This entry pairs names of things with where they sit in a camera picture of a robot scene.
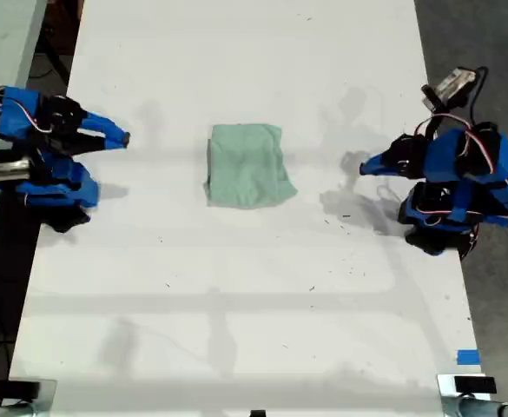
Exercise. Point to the metal table corner bracket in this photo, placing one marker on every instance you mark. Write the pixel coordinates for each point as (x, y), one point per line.
(446, 384)
(47, 391)

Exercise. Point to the black clamp block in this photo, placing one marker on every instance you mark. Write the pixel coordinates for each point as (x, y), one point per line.
(23, 389)
(475, 385)

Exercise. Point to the silver-black gripper camera box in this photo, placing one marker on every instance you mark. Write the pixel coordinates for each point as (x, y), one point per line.
(451, 84)
(6, 170)

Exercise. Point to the pale green T-shirt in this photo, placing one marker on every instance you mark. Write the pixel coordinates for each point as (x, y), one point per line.
(247, 165)

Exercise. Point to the black-blue gripper finger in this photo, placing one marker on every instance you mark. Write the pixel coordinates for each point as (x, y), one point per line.
(82, 144)

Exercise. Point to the metal pipe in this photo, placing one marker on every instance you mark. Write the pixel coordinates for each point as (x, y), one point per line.
(1, 410)
(483, 407)

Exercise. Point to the blue tape strip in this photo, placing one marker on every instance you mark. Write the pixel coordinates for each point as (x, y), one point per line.
(468, 357)

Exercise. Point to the black camera stalk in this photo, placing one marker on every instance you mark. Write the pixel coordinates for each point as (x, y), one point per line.
(433, 123)

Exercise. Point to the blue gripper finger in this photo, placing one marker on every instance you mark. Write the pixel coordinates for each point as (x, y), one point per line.
(108, 126)
(379, 161)

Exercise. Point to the pale side table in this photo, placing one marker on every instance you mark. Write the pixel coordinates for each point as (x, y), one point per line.
(1, 35)

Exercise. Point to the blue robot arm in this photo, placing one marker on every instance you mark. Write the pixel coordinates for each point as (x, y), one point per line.
(444, 160)
(69, 187)

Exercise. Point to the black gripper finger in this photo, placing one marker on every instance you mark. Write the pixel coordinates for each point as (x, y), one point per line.
(394, 173)

